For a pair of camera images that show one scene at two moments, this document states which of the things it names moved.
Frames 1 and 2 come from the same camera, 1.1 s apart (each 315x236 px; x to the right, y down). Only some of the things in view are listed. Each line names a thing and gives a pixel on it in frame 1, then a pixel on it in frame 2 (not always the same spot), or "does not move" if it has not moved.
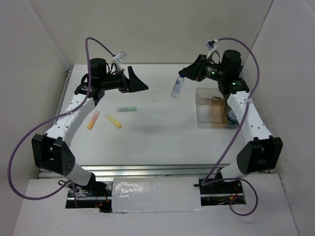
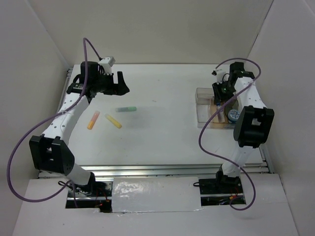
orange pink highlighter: (93, 120) does not move
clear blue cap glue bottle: (178, 86) -> (220, 115)
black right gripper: (197, 68) -> (219, 97)
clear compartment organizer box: (211, 112) does not move
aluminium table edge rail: (182, 170) does not move
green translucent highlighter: (126, 109) does not move
